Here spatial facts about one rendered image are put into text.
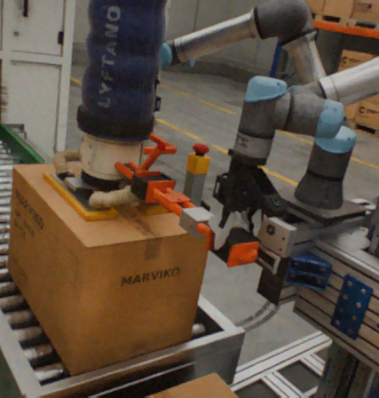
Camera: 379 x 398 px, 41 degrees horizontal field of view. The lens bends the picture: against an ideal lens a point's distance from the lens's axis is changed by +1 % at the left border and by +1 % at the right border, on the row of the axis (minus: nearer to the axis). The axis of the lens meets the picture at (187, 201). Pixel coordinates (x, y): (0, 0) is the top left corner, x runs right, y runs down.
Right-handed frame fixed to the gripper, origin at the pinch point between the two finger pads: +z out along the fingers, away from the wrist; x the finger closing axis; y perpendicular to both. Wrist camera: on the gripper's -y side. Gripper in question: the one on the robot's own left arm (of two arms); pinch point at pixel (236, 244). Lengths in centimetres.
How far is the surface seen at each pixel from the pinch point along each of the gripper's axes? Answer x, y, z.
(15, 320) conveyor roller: 26, 61, 54
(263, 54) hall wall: -783, 833, 35
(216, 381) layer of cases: -17, 12, 54
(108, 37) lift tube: 9, 54, -34
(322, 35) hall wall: -794, 683, -29
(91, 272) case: 18.2, 29.9, 20.8
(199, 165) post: -48, 77, 11
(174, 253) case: -6.9, 29.9, 19.2
